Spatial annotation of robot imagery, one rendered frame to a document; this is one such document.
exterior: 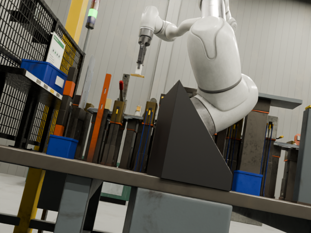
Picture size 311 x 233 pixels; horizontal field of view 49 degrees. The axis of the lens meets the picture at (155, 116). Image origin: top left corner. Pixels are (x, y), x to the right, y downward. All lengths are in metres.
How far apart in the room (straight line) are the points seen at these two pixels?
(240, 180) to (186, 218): 0.50
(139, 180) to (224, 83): 0.41
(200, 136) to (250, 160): 0.60
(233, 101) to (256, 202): 0.33
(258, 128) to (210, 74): 0.61
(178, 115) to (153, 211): 0.30
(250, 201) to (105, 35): 8.49
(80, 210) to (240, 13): 9.52
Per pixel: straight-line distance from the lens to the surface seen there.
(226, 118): 1.18
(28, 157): 1.07
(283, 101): 1.68
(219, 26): 1.09
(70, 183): 1.08
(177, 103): 1.06
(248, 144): 1.63
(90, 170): 1.04
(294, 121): 10.07
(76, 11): 2.81
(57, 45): 2.35
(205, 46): 1.07
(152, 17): 2.14
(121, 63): 9.12
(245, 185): 1.50
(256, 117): 1.65
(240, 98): 1.19
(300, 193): 1.68
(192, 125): 1.06
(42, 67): 1.85
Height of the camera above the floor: 0.71
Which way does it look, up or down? 9 degrees up
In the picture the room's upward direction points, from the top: 11 degrees clockwise
